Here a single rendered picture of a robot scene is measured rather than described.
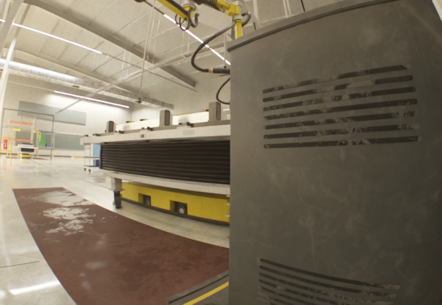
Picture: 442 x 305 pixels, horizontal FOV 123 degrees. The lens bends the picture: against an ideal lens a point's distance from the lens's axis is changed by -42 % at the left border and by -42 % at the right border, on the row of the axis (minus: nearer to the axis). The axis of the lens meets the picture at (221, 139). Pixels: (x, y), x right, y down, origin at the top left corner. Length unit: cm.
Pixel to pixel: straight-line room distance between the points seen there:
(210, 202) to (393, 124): 176
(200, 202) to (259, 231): 167
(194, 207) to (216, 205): 25
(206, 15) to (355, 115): 176
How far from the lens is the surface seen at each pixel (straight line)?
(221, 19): 197
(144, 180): 200
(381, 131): 24
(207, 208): 192
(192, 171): 177
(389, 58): 26
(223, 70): 176
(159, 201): 233
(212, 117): 137
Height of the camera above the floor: 65
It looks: 5 degrees up
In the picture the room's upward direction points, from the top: straight up
